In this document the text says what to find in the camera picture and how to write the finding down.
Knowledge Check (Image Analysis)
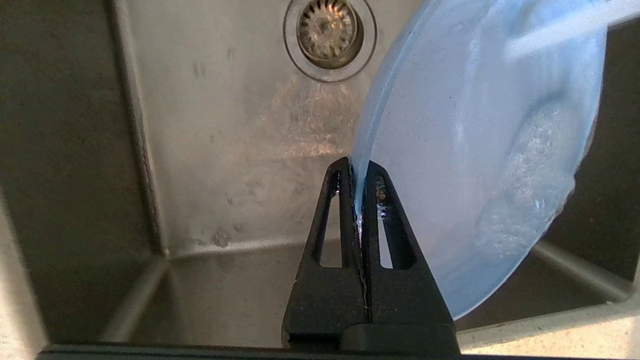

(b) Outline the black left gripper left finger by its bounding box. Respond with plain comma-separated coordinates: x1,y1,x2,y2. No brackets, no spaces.
281,156,372,350

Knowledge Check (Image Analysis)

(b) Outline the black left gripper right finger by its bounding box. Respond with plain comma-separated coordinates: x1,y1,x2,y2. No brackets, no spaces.
361,161,461,353

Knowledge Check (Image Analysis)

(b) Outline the blue grey plate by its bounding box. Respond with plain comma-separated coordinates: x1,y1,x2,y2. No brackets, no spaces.
350,0,609,321

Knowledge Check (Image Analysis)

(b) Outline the stainless steel sink basin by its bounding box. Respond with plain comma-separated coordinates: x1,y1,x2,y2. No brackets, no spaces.
0,0,640,351

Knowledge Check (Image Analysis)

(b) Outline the round metal drain strainer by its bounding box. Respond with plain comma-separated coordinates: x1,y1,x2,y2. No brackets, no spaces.
283,0,378,84

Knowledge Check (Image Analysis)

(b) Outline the running water stream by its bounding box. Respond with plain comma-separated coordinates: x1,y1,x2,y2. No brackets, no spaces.
504,0,640,60

